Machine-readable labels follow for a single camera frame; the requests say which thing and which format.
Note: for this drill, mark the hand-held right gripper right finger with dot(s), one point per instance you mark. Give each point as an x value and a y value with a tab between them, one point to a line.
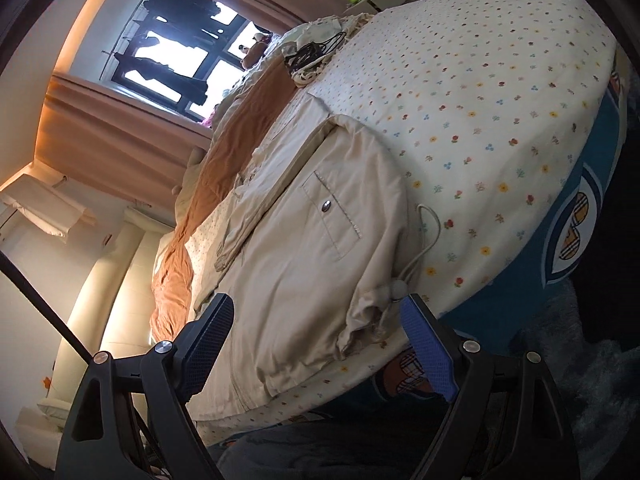
430	352

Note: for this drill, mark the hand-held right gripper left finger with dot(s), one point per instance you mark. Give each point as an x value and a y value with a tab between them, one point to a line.
210	342

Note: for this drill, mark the orange flower wall sticker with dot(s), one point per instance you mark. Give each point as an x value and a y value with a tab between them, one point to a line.
47	383

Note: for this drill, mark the orange blanket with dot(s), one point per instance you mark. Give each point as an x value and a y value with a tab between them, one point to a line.
200	210

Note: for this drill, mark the wall air conditioner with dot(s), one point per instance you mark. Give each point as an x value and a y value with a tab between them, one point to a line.
45	210

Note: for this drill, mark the grey shaggy rug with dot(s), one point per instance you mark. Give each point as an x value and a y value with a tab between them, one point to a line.
600	370

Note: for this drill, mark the brown plush toy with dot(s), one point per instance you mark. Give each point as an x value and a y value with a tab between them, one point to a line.
252	52

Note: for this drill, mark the bed with floral sheet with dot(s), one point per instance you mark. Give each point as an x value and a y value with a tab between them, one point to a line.
475	85

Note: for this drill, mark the white fringed cloth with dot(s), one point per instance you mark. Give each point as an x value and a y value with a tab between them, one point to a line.
310	30

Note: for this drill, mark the cream padded headboard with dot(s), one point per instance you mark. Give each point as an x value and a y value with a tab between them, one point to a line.
115	310

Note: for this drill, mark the pink plush toy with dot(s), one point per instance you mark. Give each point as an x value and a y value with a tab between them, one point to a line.
207	119

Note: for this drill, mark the crumpled beige quilt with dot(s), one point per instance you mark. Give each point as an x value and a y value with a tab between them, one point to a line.
230	102

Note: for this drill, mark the row of hanging dark clothes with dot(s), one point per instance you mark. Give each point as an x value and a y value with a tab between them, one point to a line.
165	80

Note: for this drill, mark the beige jacket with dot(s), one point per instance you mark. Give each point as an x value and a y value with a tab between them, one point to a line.
300	285

